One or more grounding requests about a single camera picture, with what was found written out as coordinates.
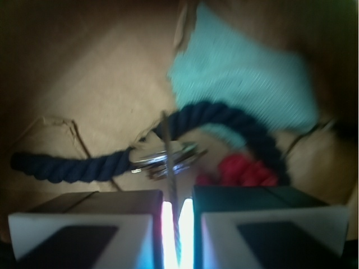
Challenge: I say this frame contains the navy blue rope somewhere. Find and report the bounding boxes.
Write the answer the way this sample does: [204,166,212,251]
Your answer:
[10,101,289,185]

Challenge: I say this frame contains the brown paper bag bin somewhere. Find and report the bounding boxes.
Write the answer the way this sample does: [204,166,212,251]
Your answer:
[1,1,357,243]

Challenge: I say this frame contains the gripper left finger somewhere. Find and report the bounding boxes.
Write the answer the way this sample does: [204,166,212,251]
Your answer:
[8,190,164,268]

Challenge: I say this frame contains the teal cloth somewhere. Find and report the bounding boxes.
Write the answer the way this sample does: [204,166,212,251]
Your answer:
[168,4,319,133]

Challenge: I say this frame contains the crumpled red paper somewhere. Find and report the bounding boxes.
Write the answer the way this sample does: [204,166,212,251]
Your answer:
[195,154,278,187]

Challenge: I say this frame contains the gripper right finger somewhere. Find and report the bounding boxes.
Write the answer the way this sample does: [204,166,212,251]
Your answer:
[193,186,349,268]

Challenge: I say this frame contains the silver key bunch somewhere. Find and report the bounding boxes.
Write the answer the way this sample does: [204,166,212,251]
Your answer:
[133,111,208,266]

